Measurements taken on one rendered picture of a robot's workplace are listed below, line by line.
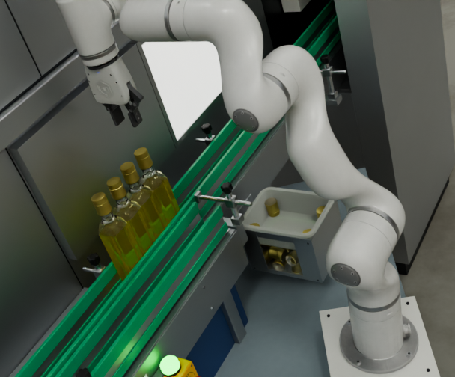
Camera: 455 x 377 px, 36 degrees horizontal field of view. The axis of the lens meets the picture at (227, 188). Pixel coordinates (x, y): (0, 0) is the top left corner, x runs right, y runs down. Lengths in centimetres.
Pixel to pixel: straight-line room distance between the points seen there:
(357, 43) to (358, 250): 111
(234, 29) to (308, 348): 93
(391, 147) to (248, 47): 140
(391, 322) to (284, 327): 39
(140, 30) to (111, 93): 24
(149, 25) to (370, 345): 88
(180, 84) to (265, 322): 71
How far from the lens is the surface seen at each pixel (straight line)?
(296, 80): 134
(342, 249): 143
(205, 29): 131
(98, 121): 177
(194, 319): 173
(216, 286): 178
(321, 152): 137
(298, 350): 189
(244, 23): 129
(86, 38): 154
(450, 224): 328
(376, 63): 241
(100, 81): 160
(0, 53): 161
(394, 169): 266
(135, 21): 142
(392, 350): 174
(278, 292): 205
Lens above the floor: 218
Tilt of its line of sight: 35 degrees down
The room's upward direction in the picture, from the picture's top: 19 degrees counter-clockwise
